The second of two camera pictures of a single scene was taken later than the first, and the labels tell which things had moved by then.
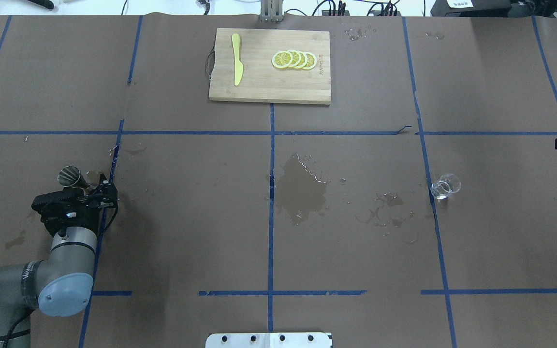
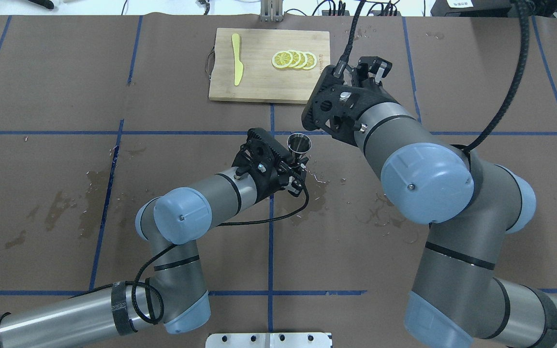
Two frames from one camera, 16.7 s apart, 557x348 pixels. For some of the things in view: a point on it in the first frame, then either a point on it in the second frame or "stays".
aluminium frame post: (271, 10) stays
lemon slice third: (303, 60) stays
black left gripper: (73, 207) -> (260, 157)
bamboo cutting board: (261, 80) stays
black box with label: (471, 8) stays
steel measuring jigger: (69, 176) -> (299, 143)
